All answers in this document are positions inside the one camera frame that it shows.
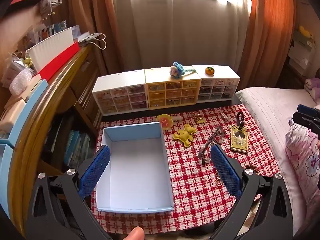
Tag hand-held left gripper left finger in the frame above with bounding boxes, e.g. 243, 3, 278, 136
25, 144, 112, 240

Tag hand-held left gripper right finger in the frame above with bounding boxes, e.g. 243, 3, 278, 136
210, 144, 297, 240

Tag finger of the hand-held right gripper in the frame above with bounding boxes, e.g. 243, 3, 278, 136
297, 104, 320, 117
292, 112, 320, 133

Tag gold black luggage tag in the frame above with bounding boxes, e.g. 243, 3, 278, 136
230, 111, 249, 153

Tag clear frame glasses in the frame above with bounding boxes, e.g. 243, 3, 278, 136
197, 126, 225, 165

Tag light blue cardboard box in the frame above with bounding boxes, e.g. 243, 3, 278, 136
96, 121, 175, 214

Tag yellow mouse keychain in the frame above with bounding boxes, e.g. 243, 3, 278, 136
173, 124, 198, 147

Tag gold keychain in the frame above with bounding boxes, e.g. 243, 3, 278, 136
192, 112, 204, 125

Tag mushroom hair stick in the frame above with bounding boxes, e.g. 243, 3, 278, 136
156, 114, 183, 130

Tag blue crochet flower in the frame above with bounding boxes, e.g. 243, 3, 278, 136
170, 62, 197, 80

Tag person's left hand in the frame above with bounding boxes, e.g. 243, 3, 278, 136
124, 226, 145, 240

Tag purple plush toy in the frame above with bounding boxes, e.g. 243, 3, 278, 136
304, 77, 320, 98

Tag stack of teal notebooks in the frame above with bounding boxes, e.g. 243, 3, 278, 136
62, 130, 93, 168

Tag floral pillow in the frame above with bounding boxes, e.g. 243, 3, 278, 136
285, 122, 320, 228

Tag pink striped bedding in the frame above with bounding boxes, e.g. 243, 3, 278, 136
235, 86, 320, 230

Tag red white checked cloth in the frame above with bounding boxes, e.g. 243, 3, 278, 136
91, 104, 282, 233

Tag stack of white boxes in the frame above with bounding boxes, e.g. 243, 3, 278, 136
287, 30, 315, 75

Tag orange curtain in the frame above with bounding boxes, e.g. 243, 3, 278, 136
237, 0, 298, 95

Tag yellow plush toy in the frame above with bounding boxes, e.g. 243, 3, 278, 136
299, 25, 313, 39

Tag white organizer with grey drawers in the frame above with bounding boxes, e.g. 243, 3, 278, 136
192, 65, 241, 103

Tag wooden cabinet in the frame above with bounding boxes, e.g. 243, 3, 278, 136
7, 44, 110, 230

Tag light blue storage box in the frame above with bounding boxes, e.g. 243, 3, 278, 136
0, 79, 49, 150

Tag white drawer organizer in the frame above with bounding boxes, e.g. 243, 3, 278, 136
92, 69, 150, 117

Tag yellow drawer organizer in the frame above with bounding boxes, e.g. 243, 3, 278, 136
145, 66, 202, 110

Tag red box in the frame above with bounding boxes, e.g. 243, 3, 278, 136
39, 42, 80, 82

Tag bubble wrap packet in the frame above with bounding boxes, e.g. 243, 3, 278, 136
9, 67, 34, 95

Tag white ribbed box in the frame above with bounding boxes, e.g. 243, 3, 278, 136
29, 27, 75, 74

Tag sheer white curtain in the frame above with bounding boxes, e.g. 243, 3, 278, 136
112, 0, 253, 73

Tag brown curtain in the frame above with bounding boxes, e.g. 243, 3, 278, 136
64, 0, 125, 80

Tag white bag with cord handle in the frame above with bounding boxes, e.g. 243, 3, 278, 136
77, 31, 107, 50

